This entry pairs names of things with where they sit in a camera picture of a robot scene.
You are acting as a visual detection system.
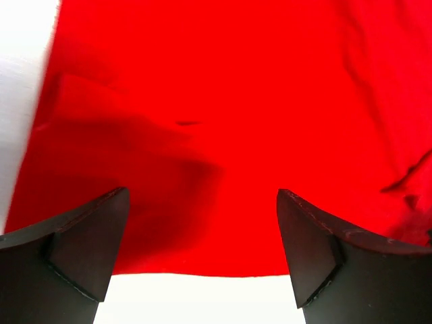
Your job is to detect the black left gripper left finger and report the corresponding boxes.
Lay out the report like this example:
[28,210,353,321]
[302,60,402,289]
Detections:
[1,188,130,324]

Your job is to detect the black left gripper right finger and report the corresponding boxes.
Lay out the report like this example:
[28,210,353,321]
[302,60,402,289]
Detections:
[277,189,431,324]

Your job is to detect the red t-shirt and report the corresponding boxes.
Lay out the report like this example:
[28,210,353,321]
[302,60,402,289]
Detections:
[5,1,431,277]

